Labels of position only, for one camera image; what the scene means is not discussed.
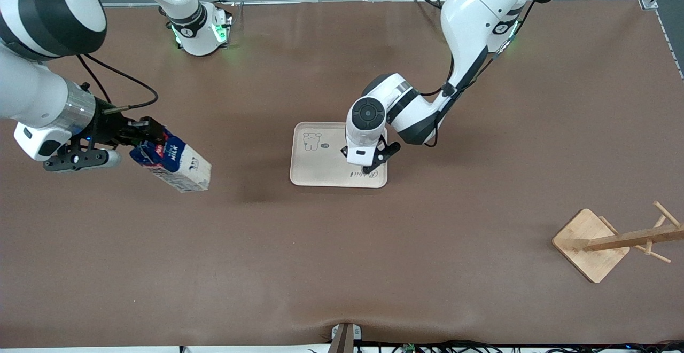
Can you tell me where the blue white milk carton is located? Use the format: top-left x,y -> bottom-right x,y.
129,128 -> 212,193

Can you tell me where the cream rectangular tray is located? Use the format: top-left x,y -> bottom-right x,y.
290,122 -> 388,189

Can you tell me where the wooden mug rack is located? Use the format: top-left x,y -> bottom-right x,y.
552,201 -> 684,284

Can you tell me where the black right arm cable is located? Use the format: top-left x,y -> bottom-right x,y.
76,54 -> 159,116

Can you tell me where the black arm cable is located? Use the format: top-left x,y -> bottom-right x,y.
419,54 -> 455,148
76,54 -> 159,116

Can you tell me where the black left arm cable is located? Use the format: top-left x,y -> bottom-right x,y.
419,54 -> 455,148

